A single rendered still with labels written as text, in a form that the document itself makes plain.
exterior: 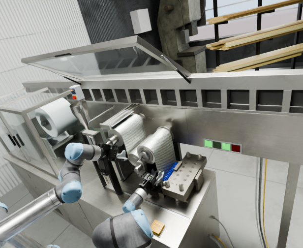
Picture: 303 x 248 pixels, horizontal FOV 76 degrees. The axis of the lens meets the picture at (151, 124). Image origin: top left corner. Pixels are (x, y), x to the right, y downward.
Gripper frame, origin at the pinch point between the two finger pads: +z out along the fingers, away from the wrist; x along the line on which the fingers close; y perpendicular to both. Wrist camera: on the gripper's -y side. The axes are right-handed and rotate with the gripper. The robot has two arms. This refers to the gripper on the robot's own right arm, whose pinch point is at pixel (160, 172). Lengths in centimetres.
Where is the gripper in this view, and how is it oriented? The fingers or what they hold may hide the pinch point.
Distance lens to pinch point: 137.4
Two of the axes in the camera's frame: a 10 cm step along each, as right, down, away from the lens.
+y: -2.0, -8.7, -4.5
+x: -8.1, -1.1, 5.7
